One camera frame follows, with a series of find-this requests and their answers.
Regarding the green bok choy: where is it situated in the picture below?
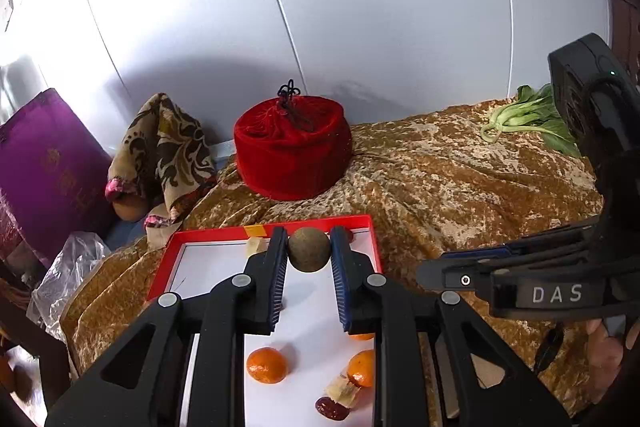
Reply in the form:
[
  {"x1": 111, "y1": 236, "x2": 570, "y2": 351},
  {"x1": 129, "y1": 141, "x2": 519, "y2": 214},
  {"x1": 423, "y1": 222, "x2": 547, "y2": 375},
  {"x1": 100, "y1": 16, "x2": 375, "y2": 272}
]
[{"x1": 480, "y1": 83, "x2": 583, "y2": 158}]

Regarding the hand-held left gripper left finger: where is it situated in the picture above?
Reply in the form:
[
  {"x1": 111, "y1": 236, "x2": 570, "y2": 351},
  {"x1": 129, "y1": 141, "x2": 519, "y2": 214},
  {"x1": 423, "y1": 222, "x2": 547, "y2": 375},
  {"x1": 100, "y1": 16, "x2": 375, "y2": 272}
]
[{"x1": 45, "y1": 227, "x2": 290, "y2": 427}]

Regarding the brown round object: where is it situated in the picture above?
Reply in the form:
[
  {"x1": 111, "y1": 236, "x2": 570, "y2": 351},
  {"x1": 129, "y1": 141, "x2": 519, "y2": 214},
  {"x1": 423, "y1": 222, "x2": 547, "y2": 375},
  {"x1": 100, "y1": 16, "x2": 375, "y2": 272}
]
[{"x1": 112, "y1": 194, "x2": 151, "y2": 223}]

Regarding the large brown longan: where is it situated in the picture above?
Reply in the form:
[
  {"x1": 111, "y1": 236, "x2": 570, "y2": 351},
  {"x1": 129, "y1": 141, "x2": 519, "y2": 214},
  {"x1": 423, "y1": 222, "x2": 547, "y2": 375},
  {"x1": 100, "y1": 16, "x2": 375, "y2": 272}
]
[{"x1": 286, "y1": 228, "x2": 332, "y2": 274}]

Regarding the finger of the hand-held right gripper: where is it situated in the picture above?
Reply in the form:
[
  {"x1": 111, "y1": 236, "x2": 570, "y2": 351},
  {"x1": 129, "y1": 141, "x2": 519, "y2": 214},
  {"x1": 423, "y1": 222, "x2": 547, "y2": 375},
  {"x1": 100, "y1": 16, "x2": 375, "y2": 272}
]
[
  {"x1": 442, "y1": 219, "x2": 602, "y2": 259},
  {"x1": 416, "y1": 234, "x2": 599, "y2": 303}
]

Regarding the brown wooden door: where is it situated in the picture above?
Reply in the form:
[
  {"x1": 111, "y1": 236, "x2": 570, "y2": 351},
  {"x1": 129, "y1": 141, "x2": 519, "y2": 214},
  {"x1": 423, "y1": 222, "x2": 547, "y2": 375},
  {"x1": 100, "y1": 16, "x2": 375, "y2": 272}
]
[{"x1": 600, "y1": 0, "x2": 640, "y2": 72}]

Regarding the red box with white inside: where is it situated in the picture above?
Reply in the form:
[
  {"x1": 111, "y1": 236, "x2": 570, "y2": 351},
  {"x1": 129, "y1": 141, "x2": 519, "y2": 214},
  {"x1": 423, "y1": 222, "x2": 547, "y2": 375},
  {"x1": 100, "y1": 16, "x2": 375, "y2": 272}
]
[{"x1": 145, "y1": 214, "x2": 385, "y2": 427}]

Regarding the brown patterned cloth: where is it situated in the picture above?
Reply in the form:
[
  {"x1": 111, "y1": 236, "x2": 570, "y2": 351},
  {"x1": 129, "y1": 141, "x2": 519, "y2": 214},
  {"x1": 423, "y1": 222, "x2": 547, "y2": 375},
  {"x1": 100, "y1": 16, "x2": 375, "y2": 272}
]
[{"x1": 105, "y1": 93, "x2": 218, "y2": 248}]

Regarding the clear plastic bag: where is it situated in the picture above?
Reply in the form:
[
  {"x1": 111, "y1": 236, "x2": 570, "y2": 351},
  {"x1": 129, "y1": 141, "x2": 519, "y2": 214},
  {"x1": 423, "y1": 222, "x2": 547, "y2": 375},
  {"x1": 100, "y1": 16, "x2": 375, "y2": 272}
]
[{"x1": 26, "y1": 231, "x2": 112, "y2": 343}]

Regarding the large mandarin orange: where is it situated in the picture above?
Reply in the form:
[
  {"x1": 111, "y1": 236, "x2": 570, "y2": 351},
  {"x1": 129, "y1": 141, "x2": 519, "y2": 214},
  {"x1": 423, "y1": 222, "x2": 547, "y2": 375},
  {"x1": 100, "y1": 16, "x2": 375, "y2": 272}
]
[{"x1": 346, "y1": 349, "x2": 376, "y2": 389}]

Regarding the purple cushion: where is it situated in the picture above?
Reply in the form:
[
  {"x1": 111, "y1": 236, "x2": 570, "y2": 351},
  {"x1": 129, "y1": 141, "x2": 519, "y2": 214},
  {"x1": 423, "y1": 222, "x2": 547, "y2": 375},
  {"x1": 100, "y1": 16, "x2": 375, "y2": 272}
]
[{"x1": 0, "y1": 88, "x2": 118, "y2": 268}]

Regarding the red velvet drawstring pouch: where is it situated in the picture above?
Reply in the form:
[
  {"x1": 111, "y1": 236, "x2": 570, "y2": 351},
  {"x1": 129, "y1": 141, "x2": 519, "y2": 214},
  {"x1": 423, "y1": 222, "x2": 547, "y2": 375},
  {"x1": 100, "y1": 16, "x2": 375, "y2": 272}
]
[{"x1": 233, "y1": 79, "x2": 354, "y2": 202}]

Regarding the beige cardboard piece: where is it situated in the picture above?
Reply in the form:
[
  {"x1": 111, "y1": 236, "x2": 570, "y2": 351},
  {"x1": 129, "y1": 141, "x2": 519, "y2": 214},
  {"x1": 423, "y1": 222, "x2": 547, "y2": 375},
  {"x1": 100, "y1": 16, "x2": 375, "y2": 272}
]
[{"x1": 432, "y1": 334, "x2": 507, "y2": 418}]

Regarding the person's right hand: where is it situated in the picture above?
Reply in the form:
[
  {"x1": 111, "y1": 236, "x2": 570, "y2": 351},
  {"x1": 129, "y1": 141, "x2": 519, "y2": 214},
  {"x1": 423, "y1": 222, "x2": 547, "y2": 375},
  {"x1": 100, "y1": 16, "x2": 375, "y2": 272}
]
[{"x1": 585, "y1": 317, "x2": 633, "y2": 380}]

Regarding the gold brown velvet blanket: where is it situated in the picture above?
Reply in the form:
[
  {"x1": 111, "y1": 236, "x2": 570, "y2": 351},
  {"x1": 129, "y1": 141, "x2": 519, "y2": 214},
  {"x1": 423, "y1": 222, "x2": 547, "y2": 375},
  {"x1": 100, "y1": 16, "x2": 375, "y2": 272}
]
[{"x1": 59, "y1": 97, "x2": 608, "y2": 418}]

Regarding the dark wooden furniture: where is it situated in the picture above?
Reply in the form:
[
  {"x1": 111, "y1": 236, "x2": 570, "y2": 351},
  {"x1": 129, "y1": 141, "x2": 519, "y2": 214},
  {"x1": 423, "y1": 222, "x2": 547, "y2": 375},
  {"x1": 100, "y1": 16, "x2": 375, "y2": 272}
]
[{"x1": 0, "y1": 272, "x2": 71, "y2": 408}]

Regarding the small mandarin orange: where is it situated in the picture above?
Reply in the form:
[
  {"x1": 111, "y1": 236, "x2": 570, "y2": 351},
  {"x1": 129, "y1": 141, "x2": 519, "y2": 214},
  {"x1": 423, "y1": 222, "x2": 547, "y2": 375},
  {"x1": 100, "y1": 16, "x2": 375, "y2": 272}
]
[{"x1": 246, "y1": 347, "x2": 289, "y2": 385}]

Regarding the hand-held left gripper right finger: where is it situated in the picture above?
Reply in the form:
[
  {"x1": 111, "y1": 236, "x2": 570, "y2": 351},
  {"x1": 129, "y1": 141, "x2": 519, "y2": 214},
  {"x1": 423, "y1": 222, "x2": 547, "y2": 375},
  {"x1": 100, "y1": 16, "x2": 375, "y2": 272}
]
[{"x1": 329, "y1": 226, "x2": 573, "y2": 427}]

